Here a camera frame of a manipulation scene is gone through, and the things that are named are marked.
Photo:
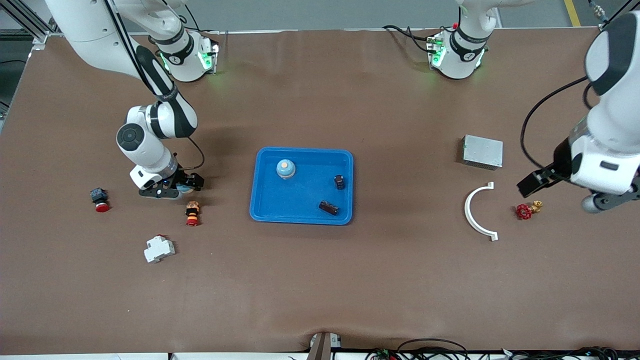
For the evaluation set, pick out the metal table clamp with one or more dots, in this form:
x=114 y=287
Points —
x=322 y=347

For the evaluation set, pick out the brown table mat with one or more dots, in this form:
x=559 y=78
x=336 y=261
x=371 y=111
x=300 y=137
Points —
x=320 y=280

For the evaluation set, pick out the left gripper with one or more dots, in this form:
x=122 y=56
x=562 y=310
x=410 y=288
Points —
x=561 y=159

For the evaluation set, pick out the silver base connector box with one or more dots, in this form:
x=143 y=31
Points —
x=436 y=52
x=207 y=60

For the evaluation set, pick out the silver metal module box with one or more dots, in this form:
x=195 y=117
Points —
x=482 y=152

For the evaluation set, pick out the brass valve red handwheel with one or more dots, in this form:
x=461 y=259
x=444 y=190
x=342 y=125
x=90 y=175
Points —
x=524 y=211

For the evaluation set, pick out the red mushroom push button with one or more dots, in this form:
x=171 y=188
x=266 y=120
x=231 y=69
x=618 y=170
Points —
x=100 y=199

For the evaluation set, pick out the small black printed capacitor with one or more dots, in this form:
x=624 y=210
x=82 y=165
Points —
x=339 y=182

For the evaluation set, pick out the white semicircular plastic bracket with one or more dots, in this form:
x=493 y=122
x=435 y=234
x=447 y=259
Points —
x=467 y=212

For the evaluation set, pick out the white circuit breaker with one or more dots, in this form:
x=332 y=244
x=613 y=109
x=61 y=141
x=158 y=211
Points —
x=159 y=249

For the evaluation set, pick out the orange emergency stop switch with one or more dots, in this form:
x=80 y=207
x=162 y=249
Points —
x=192 y=212

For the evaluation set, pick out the blue round bell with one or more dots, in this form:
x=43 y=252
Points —
x=187 y=189
x=285 y=169

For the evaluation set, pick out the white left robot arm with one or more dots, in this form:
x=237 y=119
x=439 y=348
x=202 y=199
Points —
x=620 y=115

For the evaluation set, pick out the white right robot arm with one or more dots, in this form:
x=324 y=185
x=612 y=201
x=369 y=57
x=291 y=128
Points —
x=150 y=145

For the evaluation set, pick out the blue plastic tray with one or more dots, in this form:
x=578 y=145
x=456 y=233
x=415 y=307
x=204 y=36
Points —
x=300 y=200

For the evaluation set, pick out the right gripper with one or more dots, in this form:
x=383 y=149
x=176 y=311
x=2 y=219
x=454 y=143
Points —
x=189 y=178

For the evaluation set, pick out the dark brown electrolytic capacitor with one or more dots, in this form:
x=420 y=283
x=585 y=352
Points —
x=328 y=207

